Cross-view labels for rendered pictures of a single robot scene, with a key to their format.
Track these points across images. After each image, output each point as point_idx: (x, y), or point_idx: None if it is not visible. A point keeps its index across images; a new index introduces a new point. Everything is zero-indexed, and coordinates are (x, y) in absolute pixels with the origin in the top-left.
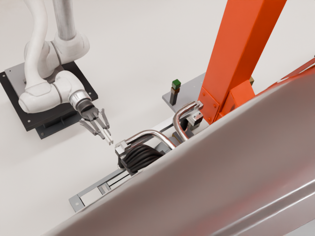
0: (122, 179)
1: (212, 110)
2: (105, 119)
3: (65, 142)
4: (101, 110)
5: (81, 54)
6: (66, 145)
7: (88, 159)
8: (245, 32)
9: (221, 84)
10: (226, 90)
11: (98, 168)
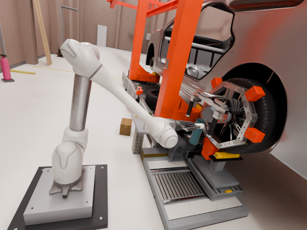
0: (161, 190)
1: (171, 112)
2: (187, 121)
3: (109, 221)
4: (180, 121)
5: (87, 140)
6: (113, 221)
7: (134, 209)
8: (185, 59)
9: (174, 94)
10: (178, 94)
11: (144, 205)
